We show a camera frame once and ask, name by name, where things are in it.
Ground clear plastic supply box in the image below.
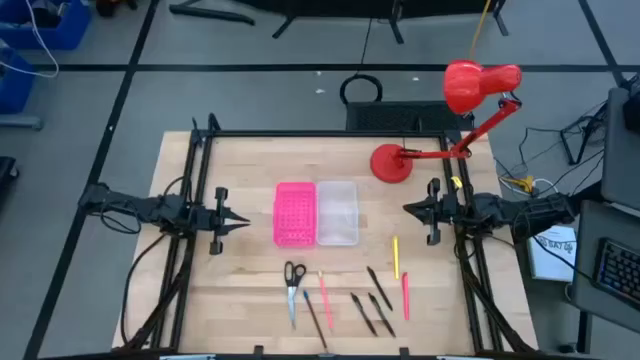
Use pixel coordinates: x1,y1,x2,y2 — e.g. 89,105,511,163
315,180,360,247

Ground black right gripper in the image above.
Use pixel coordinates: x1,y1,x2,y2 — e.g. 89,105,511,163
402,177,461,247

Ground backlit black keyboard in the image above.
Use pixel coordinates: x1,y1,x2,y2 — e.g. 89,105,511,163
593,237,640,307

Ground white printed booklet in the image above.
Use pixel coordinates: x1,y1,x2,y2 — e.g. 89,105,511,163
526,224,579,284

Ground large blue plastic bin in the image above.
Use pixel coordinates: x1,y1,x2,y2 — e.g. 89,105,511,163
0,0,94,52

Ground pink pencil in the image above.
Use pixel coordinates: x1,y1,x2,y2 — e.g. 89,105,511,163
317,270,335,332

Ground black flat bar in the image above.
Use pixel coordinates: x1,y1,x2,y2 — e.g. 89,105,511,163
168,3,257,27

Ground black mesh chair back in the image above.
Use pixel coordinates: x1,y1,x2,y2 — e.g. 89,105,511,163
345,99,476,134

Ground white cable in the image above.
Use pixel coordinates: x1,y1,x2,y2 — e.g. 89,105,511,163
0,0,61,80

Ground grey side desk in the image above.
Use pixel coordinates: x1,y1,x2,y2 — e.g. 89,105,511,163
568,198,640,324

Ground black wire stand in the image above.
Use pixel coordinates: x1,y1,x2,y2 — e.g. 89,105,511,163
559,101,610,167

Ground red desk lamp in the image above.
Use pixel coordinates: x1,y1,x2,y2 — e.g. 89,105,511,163
369,59,524,185

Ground yellow hanging cable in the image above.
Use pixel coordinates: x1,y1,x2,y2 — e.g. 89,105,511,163
467,0,494,62

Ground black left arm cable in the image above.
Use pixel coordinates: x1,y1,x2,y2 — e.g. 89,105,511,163
118,231,171,347

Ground black pen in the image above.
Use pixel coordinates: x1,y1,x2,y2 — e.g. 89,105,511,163
367,291,398,339
365,265,395,313
349,291,379,338

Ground coiled black cable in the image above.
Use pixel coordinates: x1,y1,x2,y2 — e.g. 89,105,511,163
338,73,385,107

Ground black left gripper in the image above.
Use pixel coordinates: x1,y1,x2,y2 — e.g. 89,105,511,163
192,187,251,256

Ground pink highlighter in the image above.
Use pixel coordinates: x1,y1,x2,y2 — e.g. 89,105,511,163
400,271,412,322

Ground pink perforated box lid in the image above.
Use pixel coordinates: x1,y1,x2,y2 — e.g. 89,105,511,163
272,181,318,249

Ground grey raised desk panel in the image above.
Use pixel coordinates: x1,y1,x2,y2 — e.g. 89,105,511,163
599,86,640,212

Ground small blue plastic bin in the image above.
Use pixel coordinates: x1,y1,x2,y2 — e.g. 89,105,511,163
0,45,37,115

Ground black metal table frame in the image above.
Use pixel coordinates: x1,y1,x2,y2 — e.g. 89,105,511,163
112,112,540,360

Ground black stand legs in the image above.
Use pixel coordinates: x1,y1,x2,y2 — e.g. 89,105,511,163
271,0,510,46

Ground black-handled scissors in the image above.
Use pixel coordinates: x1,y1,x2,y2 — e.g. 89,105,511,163
283,260,308,331

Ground yellow plug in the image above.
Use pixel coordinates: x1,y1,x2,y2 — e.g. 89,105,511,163
499,174,537,195

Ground brown pencil with blue end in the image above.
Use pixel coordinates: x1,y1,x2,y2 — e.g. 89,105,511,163
302,290,330,354

